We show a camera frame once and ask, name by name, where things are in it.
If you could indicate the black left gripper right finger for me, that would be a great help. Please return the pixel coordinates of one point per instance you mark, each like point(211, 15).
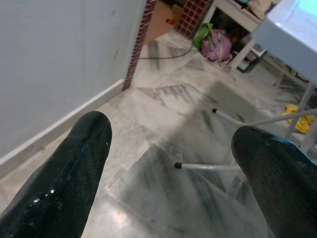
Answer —
point(280, 183)

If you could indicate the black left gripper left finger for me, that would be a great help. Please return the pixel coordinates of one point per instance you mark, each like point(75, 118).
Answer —
point(62, 178)

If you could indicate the yellow cloth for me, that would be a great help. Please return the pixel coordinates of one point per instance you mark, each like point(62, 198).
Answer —
point(302, 124)

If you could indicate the purple patterned bag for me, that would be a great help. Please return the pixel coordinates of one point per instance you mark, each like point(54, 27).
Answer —
point(218, 45)

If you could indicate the light blue folding table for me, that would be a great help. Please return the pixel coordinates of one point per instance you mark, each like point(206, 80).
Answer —
point(284, 32)

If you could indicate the green plastic bag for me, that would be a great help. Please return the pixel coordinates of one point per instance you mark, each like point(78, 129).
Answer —
point(201, 34)

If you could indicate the white wooden bench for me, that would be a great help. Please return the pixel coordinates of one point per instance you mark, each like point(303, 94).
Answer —
point(235, 15)

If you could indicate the brown cardboard box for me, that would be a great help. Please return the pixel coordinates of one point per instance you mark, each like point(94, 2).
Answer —
point(158, 22)

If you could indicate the red tiled pillar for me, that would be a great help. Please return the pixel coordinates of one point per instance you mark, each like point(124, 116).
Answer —
point(192, 17)

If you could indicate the narrow red brick wall edge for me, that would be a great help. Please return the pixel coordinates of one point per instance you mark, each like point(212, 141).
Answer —
point(138, 44)

